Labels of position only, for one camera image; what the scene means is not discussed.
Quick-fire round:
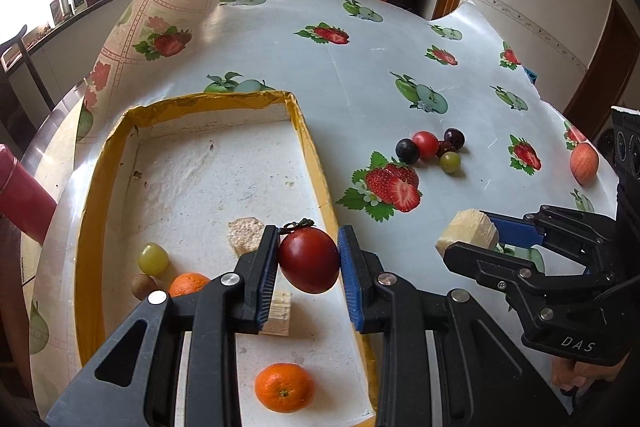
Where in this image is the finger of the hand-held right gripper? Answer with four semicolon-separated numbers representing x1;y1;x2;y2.
480;204;617;258
443;242;617;304

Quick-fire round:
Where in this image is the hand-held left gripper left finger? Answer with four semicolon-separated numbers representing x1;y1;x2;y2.
45;224;279;427

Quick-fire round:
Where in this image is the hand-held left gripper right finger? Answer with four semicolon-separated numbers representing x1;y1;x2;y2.
336;224;571;427

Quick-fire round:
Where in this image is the pale foam cube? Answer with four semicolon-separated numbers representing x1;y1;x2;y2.
260;290;292;337
434;208;500;259

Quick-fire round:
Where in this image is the dark red cherry tomato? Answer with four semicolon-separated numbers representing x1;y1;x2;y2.
277;219;342;295

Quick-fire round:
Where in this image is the brown topped foam piece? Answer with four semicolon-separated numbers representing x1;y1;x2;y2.
228;216;265;256

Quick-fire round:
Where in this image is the orange mandarin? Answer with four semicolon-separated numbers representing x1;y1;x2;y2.
254;362;316;414
168;272;211;299

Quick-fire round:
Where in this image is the small brown round fruit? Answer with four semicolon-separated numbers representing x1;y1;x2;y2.
130;273;157;301

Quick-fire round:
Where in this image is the white foam tray yellow rim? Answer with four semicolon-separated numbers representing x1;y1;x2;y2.
74;90;380;424

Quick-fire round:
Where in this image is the person's right hand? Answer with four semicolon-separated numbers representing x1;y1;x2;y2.
551;354;631;397

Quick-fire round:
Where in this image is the red apple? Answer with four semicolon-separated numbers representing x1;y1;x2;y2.
569;142;600;186

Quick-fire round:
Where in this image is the brown wooden door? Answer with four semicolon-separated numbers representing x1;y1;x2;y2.
562;0;634;140

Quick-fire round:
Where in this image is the fruit printed tablecloth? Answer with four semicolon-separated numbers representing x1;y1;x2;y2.
29;0;619;419

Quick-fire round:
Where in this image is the red cylinder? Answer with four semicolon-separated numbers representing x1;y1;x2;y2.
0;144;58;244

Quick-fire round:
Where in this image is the dark wooden chair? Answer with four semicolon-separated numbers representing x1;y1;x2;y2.
0;24;56;114

